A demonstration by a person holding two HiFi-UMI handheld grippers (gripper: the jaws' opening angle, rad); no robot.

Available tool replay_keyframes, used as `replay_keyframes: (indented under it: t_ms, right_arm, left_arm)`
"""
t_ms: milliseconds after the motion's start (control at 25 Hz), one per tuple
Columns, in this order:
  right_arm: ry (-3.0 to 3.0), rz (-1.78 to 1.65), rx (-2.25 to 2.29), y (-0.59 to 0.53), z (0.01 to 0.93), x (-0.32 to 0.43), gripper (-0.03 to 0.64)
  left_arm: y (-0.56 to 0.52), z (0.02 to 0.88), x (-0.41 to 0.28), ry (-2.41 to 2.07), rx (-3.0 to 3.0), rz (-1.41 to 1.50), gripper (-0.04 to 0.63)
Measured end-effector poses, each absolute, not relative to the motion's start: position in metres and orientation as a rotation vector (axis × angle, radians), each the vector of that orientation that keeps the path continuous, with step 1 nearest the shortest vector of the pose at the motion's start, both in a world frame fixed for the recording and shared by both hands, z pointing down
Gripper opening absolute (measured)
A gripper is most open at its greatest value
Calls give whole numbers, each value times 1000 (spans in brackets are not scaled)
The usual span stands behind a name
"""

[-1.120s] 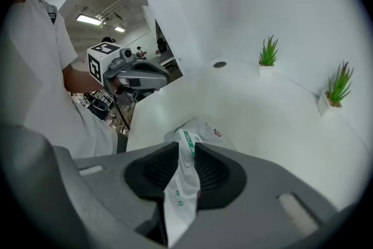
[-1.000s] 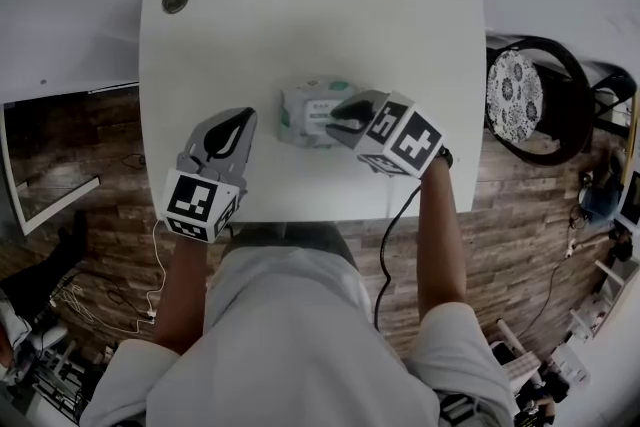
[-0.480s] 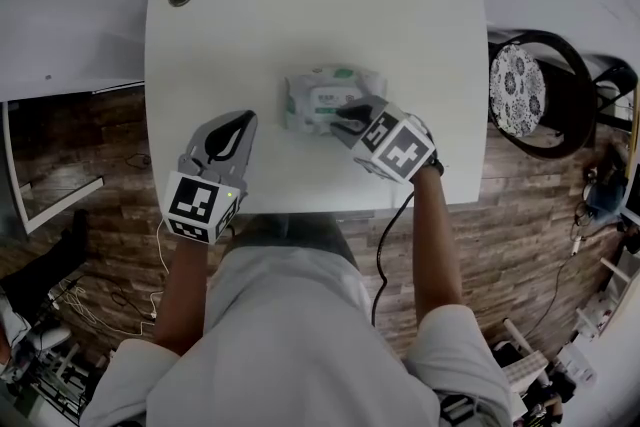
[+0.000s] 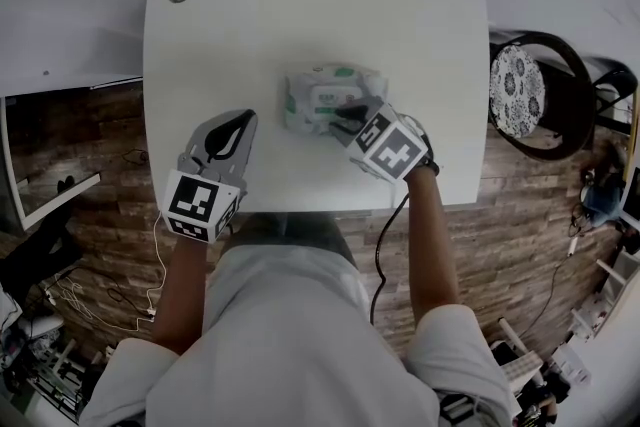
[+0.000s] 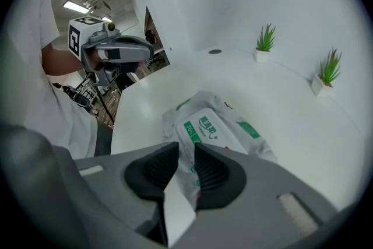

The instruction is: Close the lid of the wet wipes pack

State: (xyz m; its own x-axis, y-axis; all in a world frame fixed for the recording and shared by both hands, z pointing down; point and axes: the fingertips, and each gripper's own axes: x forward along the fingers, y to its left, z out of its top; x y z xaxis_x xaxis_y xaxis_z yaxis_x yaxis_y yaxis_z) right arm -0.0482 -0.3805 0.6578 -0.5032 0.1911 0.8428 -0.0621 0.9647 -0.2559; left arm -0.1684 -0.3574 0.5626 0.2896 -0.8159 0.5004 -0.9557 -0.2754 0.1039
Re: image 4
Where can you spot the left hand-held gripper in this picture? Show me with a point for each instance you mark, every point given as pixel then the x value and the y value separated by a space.
pixel 192 200

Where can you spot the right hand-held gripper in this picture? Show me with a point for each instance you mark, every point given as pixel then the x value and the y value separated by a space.
pixel 390 150

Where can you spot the wet wipes packet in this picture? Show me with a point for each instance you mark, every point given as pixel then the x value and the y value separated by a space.
pixel 320 90

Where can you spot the person's left forearm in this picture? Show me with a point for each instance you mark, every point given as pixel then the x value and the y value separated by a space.
pixel 180 300

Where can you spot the person's right forearm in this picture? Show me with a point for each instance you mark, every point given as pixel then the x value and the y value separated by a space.
pixel 432 255

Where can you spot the white square table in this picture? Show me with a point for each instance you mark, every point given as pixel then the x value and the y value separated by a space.
pixel 310 15

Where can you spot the person's dark trousers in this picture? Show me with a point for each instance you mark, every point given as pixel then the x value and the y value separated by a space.
pixel 295 235

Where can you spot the floral seat cushion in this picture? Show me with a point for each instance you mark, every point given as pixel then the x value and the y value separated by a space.
pixel 517 90

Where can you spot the round dark wicker chair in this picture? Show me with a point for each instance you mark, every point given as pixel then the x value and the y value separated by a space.
pixel 570 100

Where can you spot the person's white shirt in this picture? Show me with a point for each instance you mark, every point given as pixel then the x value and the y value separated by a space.
pixel 300 355

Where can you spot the white power strip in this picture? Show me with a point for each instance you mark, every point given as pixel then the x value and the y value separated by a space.
pixel 573 247

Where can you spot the black folding chair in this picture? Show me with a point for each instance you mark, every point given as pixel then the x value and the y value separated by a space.
pixel 617 85

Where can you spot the white frame desk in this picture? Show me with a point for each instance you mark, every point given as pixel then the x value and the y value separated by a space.
pixel 15 195

